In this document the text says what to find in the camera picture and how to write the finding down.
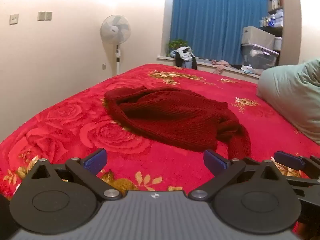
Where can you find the clear plastic storage box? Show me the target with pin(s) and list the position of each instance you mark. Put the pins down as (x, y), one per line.
(260, 58)

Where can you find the stack of white packets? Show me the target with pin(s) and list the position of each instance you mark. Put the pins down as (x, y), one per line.
(277, 17)

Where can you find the green potted plant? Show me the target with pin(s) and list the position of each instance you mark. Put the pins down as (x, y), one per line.
(176, 43)

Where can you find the white round container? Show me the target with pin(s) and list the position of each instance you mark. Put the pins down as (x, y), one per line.
(278, 43)

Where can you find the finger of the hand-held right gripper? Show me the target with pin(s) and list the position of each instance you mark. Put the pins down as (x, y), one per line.
(308, 192)
(288, 159)

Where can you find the white windowsill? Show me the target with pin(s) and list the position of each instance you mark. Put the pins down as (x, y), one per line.
(203, 63)

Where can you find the pile of mixed clothes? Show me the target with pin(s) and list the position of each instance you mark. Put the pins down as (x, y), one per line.
(185, 55)

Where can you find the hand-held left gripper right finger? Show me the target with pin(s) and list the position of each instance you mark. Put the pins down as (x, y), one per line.
(214, 162)

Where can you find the white standing fan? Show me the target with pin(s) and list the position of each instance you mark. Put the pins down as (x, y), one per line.
(115, 28)

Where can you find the beige wall switch plate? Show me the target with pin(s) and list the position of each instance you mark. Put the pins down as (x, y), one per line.
(41, 16)
(49, 15)

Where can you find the light green pillow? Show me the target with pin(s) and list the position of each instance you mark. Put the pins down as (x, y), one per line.
(292, 92)

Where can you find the pink cloth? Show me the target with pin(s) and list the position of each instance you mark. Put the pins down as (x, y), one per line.
(221, 66)

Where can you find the single wall switch plate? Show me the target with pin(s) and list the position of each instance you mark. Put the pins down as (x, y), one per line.
(14, 19)

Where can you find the white and blue cloth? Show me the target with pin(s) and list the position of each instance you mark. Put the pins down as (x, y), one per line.
(250, 69)

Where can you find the red floral blanket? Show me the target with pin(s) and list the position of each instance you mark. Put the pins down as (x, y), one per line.
(75, 120)

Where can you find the dark red knit sweater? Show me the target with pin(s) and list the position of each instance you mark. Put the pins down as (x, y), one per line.
(175, 115)

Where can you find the blue curtain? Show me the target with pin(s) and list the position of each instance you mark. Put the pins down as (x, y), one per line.
(212, 17)

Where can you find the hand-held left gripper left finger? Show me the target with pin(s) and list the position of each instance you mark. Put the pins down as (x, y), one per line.
(96, 162)

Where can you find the grey covered box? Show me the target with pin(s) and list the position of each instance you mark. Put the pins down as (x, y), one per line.
(260, 36)

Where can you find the dark wall shelf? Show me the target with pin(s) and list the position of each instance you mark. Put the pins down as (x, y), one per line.
(275, 30)

